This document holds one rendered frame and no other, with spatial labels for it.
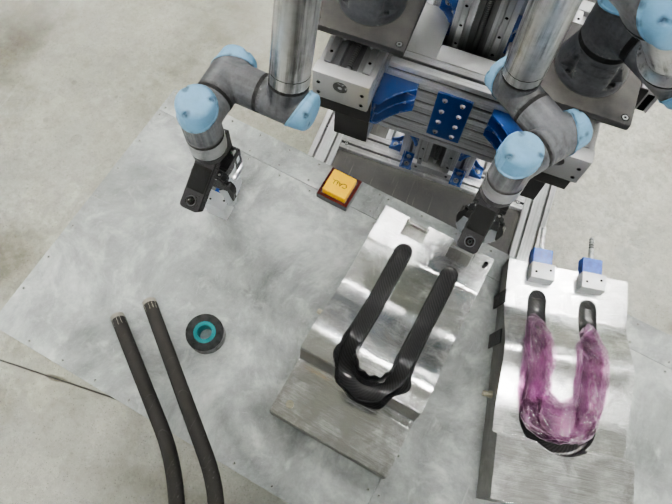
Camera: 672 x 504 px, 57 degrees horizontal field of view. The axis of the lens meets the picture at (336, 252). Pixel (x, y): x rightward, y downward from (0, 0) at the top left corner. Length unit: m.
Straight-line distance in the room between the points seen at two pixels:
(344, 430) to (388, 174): 1.14
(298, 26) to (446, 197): 1.25
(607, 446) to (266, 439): 0.67
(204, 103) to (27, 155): 1.62
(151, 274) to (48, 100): 1.47
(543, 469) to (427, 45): 0.95
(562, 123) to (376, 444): 0.69
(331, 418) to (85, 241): 0.69
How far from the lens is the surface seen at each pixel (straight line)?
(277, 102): 1.14
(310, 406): 1.26
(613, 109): 1.44
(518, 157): 1.11
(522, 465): 1.26
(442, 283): 1.32
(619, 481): 1.33
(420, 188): 2.17
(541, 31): 1.08
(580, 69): 1.40
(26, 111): 2.80
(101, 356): 1.42
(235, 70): 1.19
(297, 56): 1.07
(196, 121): 1.13
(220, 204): 1.41
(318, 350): 1.21
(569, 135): 1.19
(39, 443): 2.30
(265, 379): 1.34
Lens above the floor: 2.11
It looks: 69 degrees down
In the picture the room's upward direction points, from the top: 4 degrees clockwise
